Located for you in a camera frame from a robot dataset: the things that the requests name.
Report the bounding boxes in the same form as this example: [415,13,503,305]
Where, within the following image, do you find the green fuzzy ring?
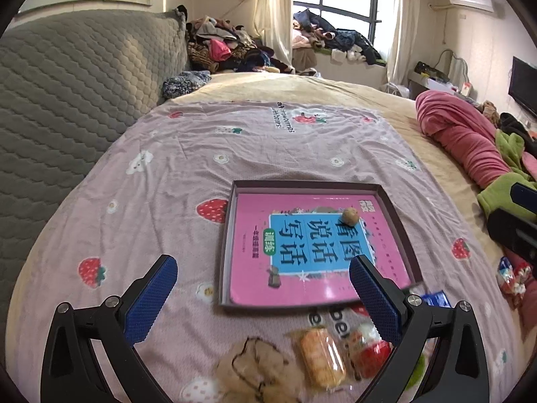
[413,350,429,383]

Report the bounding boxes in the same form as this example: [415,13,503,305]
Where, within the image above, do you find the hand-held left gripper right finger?
[349,254,491,403]

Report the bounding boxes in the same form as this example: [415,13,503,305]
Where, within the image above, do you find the green fleece cloth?
[477,128,537,223]

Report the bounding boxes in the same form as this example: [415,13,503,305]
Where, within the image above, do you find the clothes pile on windowsill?
[291,8,384,68]

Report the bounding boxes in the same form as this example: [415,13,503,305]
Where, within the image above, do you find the pile of mixed clothes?
[176,5,294,74]

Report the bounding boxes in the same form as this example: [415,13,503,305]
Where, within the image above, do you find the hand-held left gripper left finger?
[40,254,179,403]

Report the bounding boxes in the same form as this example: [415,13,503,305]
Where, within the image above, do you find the cream curtain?
[386,0,424,87]
[254,0,294,65]

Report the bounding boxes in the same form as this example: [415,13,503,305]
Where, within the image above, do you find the dark patterned cloth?
[163,71,211,99]

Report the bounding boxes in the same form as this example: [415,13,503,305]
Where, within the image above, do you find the pink strawberry printed sheet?
[12,100,529,403]

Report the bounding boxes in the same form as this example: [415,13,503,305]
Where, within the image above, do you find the red white snack packet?
[497,256,533,308]

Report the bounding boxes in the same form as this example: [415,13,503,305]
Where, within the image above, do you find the grey quilted headboard cover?
[0,10,187,303]

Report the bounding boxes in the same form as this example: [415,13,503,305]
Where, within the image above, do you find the pink blanket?
[415,90,537,189]

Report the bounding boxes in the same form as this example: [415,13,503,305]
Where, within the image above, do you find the pink and blue book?
[229,193,414,305]

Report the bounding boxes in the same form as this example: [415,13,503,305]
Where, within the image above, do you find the black clothes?
[499,113,537,156]

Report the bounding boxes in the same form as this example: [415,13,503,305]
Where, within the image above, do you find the orange biscuit packet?
[287,326,349,390]

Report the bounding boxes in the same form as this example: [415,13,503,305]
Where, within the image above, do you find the blue snack packet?
[420,290,451,308]

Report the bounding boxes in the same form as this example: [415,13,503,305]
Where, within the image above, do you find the white air conditioner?
[447,0,495,12]

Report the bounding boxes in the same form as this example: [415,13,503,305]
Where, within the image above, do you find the white framed mirror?
[436,49,471,89]

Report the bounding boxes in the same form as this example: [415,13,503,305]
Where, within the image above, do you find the brown cookie packet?
[216,337,305,403]

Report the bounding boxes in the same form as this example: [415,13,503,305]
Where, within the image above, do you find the dark shallow cardboard box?
[215,180,424,313]

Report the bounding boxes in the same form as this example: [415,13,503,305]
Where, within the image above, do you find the black television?
[507,56,537,118]

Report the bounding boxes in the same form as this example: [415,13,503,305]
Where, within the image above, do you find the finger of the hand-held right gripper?
[509,181,537,216]
[487,208,537,278]

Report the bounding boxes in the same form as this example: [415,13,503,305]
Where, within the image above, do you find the white desk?
[409,71,458,93]

